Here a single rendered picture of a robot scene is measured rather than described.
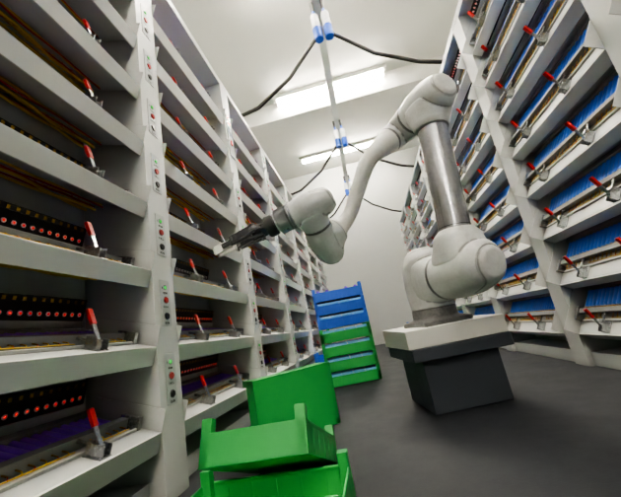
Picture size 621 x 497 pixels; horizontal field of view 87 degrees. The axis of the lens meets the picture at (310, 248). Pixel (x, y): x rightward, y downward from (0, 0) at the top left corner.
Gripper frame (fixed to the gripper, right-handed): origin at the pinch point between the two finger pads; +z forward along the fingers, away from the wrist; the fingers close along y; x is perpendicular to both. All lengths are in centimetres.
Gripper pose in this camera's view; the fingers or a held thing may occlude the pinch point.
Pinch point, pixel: (225, 248)
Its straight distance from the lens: 118.6
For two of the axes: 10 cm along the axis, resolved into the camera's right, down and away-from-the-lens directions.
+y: 1.8, 2.2, 9.6
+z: -9.0, 4.3, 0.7
